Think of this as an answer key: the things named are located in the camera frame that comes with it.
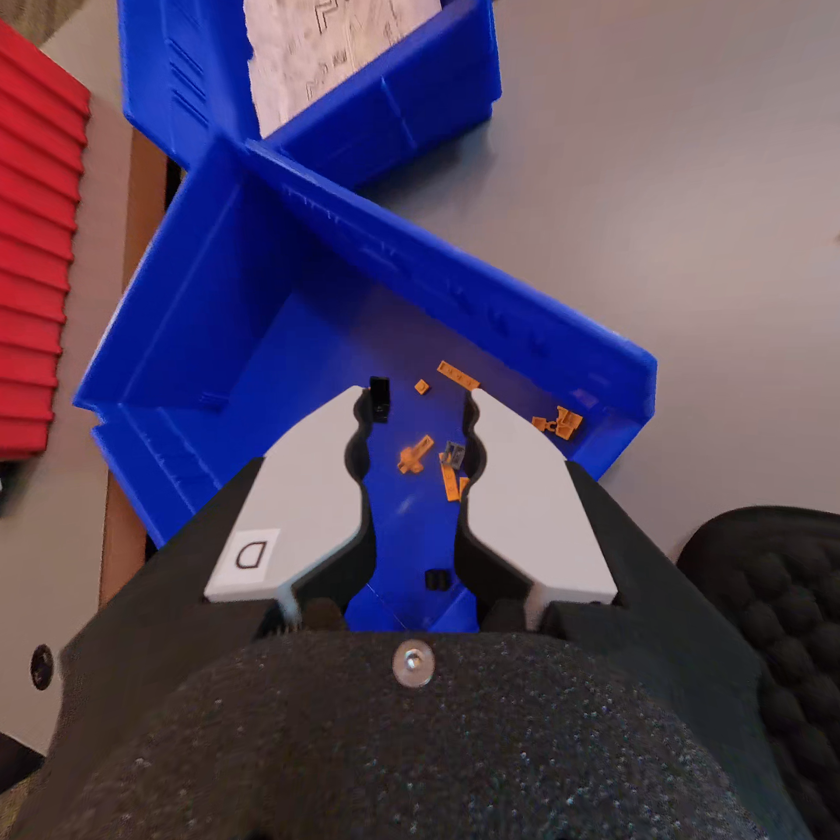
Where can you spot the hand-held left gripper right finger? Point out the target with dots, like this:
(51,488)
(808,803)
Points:
(538,525)

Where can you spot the crumpled white printed paper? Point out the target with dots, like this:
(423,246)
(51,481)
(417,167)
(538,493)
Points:
(315,59)

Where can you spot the grey side table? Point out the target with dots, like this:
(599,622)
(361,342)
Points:
(52,590)

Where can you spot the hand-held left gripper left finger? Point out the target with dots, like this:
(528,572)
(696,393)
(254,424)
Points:
(295,512)

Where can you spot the small black lego piece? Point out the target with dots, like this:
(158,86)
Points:
(436,579)
(379,397)

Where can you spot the small grey lego piece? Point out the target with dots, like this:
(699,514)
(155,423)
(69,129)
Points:
(453,453)

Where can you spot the blue plastic bin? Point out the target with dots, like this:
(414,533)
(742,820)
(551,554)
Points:
(262,328)
(426,111)

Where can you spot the black round desk grommet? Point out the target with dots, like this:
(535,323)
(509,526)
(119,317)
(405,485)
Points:
(41,666)

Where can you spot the red plastic bin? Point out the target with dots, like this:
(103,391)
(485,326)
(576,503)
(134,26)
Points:
(33,262)

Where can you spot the yellow lego pieces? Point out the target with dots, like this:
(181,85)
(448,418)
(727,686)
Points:
(453,374)

